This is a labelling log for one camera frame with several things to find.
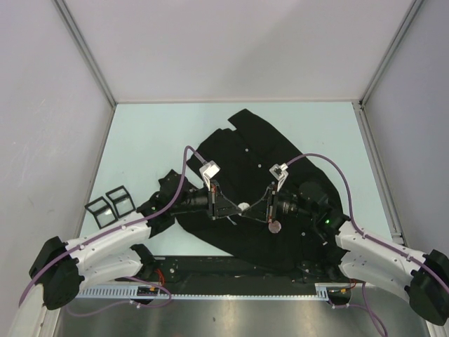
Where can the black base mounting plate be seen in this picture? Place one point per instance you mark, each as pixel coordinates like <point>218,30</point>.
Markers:
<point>176,268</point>

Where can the black square frame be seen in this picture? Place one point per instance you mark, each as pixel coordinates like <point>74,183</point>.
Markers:
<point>102,212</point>
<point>121,200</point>

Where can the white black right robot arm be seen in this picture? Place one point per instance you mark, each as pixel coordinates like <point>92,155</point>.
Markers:
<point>418,278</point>

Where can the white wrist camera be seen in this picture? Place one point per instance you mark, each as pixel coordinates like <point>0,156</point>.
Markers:
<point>280,172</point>
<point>208,171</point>

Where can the pink red round brooch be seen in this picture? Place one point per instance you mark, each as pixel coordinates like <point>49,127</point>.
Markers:
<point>274,227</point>

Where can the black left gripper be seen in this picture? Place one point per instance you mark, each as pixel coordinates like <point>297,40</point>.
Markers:
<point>218,206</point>

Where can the black button-up shirt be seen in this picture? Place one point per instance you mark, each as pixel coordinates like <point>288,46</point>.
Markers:
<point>245,152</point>

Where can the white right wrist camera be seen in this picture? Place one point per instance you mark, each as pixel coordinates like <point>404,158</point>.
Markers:
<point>280,172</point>

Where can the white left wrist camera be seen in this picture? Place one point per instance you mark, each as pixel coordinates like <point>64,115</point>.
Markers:
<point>208,171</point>

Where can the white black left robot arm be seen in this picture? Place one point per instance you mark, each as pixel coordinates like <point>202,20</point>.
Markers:
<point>63,269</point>

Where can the white slotted cable duct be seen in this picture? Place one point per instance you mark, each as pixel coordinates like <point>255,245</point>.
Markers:
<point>251,292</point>

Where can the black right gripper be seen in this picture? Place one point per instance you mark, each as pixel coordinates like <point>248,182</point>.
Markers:
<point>266,208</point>

